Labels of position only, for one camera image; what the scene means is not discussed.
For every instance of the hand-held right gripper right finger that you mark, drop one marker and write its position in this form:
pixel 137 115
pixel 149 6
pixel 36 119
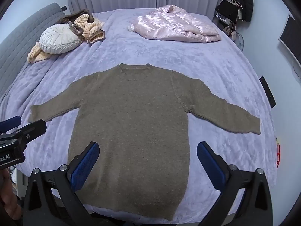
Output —
pixel 211 167

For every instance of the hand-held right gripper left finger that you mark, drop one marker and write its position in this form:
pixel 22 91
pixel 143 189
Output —
pixel 85 166

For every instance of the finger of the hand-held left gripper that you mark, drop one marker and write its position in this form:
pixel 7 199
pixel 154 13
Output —
pixel 35 128
pixel 10 123

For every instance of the olive brown knit sweater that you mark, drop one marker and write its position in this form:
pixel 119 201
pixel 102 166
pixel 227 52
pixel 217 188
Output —
pixel 131 122

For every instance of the person's left hand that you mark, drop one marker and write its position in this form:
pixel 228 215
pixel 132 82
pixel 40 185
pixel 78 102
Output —
pixel 8 193

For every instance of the red and white box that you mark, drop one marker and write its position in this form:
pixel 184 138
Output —
pixel 278 155

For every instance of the round white pleated cushion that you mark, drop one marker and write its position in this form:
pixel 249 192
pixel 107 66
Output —
pixel 60 38

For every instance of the black flat bar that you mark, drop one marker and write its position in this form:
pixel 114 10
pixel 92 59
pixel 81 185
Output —
pixel 267 91

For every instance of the grey quilted headboard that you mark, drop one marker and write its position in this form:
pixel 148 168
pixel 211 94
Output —
pixel 21 28

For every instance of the lavender plush blanket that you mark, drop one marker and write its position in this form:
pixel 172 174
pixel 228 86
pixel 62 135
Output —
pixel 188 61

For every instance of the beige striped brown-trimmed garment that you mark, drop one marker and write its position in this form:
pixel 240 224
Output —
pixel 91 26

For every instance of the standing fan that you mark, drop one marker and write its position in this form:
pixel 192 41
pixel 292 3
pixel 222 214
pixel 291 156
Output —
pixel 239 42

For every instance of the pink satin puffer jacket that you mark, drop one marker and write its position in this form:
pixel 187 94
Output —
pixel 169 26

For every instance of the black flat screen monitor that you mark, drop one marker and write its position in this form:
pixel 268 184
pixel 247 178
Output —
pixel 290 37

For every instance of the black hanging bag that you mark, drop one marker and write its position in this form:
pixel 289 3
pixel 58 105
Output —
pixel 227 9

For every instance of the black hanging coat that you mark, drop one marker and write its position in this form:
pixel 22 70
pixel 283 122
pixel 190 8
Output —
pixel 245 2

